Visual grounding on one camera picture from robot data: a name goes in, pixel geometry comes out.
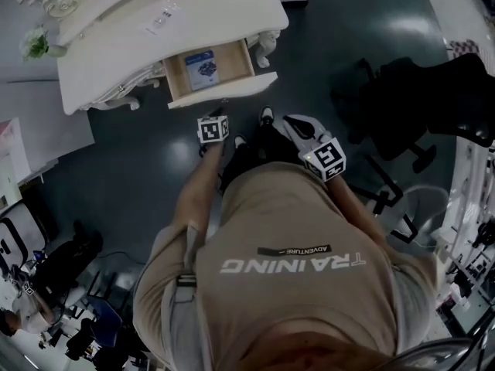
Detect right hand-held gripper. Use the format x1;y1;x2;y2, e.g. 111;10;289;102
282;114;347;182

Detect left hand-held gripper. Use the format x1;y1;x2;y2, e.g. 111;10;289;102
196;106;230;145

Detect wooden drawer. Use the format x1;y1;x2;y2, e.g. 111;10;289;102
162;38;279;111

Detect person's right forearm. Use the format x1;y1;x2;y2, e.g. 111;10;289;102
327;175;388;247

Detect person's left forearm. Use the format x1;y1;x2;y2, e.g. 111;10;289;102
175;144;226;243

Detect white ornate dressing table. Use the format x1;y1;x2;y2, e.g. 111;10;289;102
56;0;291;117

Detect person's right shoe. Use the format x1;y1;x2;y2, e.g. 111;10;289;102
258;105;277;128

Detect person's black trousers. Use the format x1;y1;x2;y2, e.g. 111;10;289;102
219;123;307;193

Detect blue booklet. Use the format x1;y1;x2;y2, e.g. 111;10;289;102
183;49;221;91

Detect clear label sheet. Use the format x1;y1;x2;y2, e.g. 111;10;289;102
144;0;183;37

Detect black office chair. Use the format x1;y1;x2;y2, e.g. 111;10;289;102
329;52;495;174

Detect grey chair with black base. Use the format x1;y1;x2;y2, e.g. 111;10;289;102
362;154;452;247

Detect person's beige printed t-shirt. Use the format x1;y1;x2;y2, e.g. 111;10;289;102
132;162;439;371

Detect cluttered white workbench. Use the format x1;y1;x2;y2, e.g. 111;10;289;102
435;136;495;325

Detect blue chair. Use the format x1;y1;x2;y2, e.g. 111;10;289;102
86;294;125;348

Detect dark head mount rim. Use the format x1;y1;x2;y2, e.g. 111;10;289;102
381;322;495;371

